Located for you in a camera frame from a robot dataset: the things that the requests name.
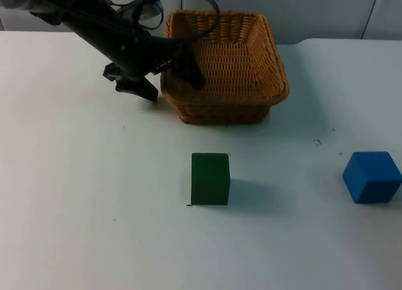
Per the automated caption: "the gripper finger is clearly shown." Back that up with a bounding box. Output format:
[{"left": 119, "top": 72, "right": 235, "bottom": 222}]
[
  {"left": 114, "top": 76, "right": 158, "bottom": 103},
  {"left": 171, "top": 41, "right": 206, "bottom": 91}
]

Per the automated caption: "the pale brown wicker basket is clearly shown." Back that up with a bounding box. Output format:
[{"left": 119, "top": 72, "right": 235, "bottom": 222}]
[{"left": 160, "top": 9, "right": 290, "bottom": 126}]

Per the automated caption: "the green cube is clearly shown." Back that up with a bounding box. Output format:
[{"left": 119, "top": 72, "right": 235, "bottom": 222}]
[{"left": 190, "top": 152, "right": 232, "bottom": 206}]

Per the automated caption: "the blue cube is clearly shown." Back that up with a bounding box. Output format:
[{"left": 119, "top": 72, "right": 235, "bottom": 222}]
[{"left": 342, "top": 151, "right": 402, "bottom": 205}]

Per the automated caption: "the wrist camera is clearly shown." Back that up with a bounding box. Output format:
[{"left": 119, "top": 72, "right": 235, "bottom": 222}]
[{"left": 116, "top": 0, "right": 165, "bottom": 28}]

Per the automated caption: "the black cable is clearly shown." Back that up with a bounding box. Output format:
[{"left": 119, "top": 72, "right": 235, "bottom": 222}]
[{"left": 105, "top": 0, "right": 221, "bottom": 40}]

